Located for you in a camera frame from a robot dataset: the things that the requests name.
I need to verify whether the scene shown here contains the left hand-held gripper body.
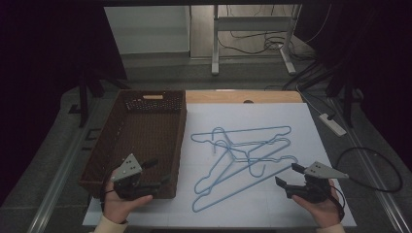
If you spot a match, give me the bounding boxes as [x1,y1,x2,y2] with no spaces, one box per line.
[111,153,154,200]

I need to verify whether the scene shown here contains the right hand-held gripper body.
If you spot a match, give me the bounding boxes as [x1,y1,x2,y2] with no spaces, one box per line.
[291,160,350,204]

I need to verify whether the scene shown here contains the brown woven basket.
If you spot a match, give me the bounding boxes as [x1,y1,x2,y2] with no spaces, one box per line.
[78,89,188,200]

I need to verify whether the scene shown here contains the person's right hand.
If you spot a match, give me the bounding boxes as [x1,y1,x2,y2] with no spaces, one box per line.
[291,180,342,229]

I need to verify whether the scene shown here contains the person's left hand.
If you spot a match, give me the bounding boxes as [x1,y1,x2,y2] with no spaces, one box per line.
[102,180,154,224]

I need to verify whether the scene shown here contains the white table mat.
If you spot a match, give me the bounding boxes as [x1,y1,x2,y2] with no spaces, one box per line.
[82,102,358,227]

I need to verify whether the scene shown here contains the white power strip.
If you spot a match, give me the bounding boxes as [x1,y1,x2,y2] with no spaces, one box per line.
[319,113,348,137]

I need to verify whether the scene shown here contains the black metal stand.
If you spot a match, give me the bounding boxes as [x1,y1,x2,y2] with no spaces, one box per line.
[325,62,365,129]
[77,67,130,129]

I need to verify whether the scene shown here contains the white cabinet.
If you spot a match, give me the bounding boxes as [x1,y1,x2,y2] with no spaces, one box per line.
[104,5,191,55]

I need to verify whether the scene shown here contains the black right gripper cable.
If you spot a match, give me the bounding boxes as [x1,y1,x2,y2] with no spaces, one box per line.
[329,184,346,221]

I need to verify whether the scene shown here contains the white power strip cable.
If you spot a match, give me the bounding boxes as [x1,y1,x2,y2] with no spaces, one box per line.
[295,84,325,117]

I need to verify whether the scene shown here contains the black looped cable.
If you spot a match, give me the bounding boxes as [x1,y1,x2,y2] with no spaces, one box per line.
[334,147,403,193]

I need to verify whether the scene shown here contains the tangled black floor cables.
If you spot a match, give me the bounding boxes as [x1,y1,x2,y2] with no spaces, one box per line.
[217,4,314,62]

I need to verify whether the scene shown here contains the white metal desk frame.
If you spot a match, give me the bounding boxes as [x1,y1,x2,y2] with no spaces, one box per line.
[211,3,303,77]

